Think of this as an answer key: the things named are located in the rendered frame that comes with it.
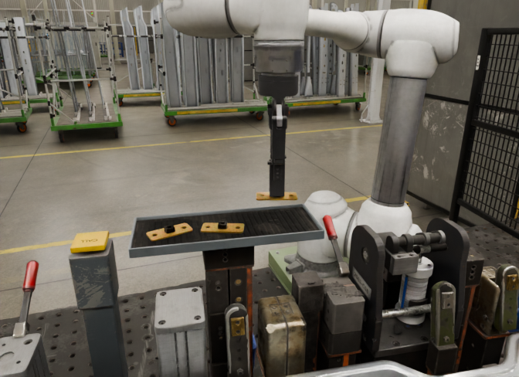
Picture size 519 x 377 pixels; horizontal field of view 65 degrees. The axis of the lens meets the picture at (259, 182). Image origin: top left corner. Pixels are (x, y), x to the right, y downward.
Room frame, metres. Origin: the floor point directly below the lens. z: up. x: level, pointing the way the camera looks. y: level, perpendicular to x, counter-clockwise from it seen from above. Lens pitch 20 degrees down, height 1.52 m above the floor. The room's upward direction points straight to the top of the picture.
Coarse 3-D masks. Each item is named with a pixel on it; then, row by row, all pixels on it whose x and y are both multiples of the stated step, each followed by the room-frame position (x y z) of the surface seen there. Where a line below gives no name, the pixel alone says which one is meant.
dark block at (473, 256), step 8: (472, 256) 0.69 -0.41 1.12; (480, 256) 0.69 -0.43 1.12; (472, 264) 0.68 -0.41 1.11; (480, 264) 0.68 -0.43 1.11; (472, 272) 0.68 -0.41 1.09; (480, 272) 0.68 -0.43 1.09; (472, 280) 0.68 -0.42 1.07; (472, 288) 0.69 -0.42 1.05; (472, 296) 0.69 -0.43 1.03; (464, 304) 0.68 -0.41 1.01; (464, 312) 0.68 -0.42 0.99; (464, 320) 0.69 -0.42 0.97; (464, 328) 0.69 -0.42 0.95; (464, 336) 0.69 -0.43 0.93; (456, 344) 0.68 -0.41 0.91; (456, 360) 0.69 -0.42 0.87; (456, 368) 0.69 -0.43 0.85
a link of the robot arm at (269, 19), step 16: (240, 0) 0.75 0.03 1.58; (256, 0) 0.73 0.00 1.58; (272, 0) 0.72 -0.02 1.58; (288, 0) 0.72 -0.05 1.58; (304, 0) 0.74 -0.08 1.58; (240, 16) 0.76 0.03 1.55; (256, 16) 0.74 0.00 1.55; (272, 16) 0.73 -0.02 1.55; (288, 16) 0.73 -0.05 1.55; (304, 16) 0.75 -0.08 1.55; (240, 32) 0.79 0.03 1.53; (256, 32) 0.75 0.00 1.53; (272, 32) 0.73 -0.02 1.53; (288, 32) 0.73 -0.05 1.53; (304, 32) 0.77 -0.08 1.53
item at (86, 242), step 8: (96, 232) 0.71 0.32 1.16; (104, 232) 0.71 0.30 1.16; (80, 240) 0.68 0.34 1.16; (88, 240) 0.68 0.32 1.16; (96, 240) 0.68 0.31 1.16; (104, 240) 0.68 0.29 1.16; (72, 248) 0.65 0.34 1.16; (80, 248) 0.66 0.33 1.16; (88, 248) 0.66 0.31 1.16; (96, 248) 0.66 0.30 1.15; (104, 248) 0.66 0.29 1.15
